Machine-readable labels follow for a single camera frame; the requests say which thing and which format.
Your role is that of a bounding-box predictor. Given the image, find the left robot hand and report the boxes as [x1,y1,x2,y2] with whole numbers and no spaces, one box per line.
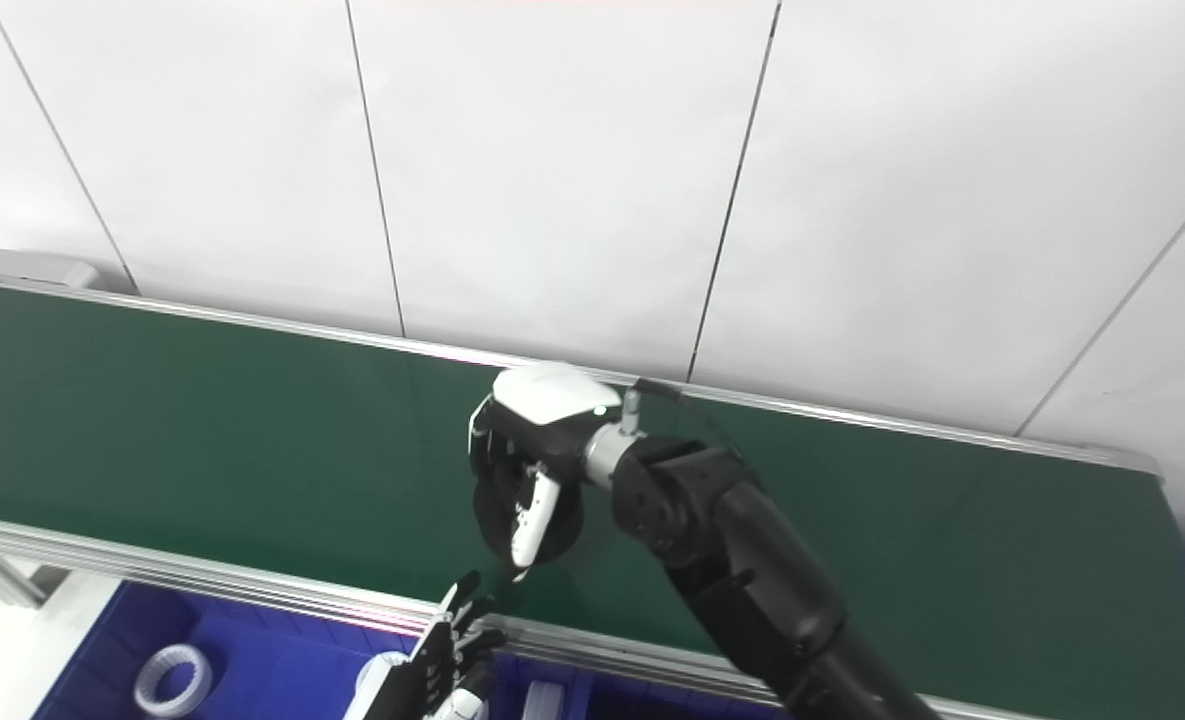
[344,570,509,720]

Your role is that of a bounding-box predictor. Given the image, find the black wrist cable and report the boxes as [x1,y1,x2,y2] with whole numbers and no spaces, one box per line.
[620,378,755,473]

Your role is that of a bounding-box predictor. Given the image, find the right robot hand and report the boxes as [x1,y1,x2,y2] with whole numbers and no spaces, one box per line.
[468,362,622,582]

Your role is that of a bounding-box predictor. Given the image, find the blue bin with white rings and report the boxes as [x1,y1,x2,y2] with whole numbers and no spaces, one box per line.
[32,582,579,720]

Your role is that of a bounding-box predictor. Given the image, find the green conveyor belt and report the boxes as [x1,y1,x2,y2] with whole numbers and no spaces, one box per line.
[0,282,1185,716]
[0,250,1185,720]

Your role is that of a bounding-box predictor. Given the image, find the black round flanged part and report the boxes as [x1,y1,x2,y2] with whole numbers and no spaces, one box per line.
[472,452,586,567]

